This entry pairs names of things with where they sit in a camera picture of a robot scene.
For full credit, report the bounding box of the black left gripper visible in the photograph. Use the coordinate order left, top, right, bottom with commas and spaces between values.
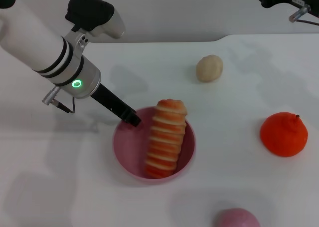
90, 83, 142, 128

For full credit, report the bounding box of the pink plastic bowl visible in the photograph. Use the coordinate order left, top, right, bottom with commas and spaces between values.
113, 107, 197, 185

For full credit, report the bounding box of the orange striped bread roll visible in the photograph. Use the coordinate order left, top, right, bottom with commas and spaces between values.
144, 99, 188, 180

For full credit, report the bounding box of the beige round bread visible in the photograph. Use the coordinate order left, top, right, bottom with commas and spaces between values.
195, 54, 224, 83

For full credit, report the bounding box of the orange red pear-shaped bread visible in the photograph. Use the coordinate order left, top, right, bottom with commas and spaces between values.
260, 111, 309, 158

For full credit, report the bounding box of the pink round bread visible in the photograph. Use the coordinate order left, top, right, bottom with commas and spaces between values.
215, 208, 261, 227

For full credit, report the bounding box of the right arm cable with connector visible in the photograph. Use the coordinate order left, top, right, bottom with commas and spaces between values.
288, 4, 319, 26

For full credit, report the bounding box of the arm cable with connector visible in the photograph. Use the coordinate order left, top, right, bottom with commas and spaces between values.
41, 85, 76, 114
288, 4, 319, 26

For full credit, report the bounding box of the left arm cable with connector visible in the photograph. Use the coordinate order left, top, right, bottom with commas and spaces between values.
41, 85, 76, 114

